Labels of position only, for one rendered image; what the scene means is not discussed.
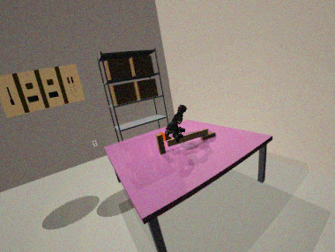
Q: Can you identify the long tan wooden rail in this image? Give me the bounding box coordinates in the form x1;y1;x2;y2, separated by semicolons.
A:
167;129;208;147

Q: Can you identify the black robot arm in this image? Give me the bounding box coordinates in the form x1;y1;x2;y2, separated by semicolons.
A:
164;105;187;136

